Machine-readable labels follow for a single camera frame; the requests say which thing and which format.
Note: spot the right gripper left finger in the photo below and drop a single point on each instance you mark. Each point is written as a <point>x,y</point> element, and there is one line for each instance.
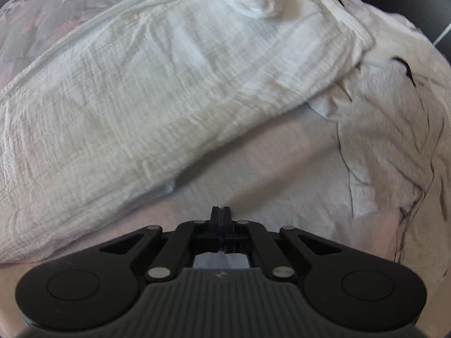
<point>188,240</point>

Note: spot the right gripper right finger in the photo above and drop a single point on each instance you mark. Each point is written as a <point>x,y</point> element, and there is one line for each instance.
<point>253,240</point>

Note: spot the white crinkled muslin garment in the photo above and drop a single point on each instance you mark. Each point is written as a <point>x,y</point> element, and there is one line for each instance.
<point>118,107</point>

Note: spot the white smooth shirt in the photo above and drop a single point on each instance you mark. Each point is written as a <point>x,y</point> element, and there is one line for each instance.
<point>395,138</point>

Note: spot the black garment under pile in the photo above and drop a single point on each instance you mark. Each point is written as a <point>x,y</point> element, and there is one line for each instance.
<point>408,72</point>

